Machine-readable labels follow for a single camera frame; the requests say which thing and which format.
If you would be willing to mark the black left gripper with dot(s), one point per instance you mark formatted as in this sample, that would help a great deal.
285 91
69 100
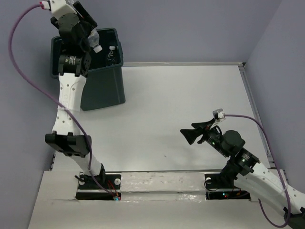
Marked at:
80 7

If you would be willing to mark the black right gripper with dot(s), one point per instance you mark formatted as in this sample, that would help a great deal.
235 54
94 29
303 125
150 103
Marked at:
190 134

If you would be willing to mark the clear bottle white blue label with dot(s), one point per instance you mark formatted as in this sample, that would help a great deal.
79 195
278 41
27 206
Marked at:
93 40

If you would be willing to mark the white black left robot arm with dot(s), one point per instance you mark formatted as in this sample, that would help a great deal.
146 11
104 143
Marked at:
68 137

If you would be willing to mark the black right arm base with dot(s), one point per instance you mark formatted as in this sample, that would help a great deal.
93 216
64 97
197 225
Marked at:
218 188

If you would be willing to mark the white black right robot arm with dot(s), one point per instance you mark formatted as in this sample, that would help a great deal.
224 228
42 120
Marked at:
244 170

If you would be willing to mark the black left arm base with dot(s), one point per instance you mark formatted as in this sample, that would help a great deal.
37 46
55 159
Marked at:
109 190

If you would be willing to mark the dark green plastic bin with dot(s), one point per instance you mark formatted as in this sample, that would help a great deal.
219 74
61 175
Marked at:
86 82

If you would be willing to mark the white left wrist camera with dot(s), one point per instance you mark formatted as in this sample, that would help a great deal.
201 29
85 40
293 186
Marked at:
59 8

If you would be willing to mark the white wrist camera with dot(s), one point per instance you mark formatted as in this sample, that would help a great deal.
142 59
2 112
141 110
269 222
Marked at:
219 117
59 8

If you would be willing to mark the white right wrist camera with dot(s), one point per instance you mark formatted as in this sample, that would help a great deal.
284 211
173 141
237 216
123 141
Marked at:
219 117

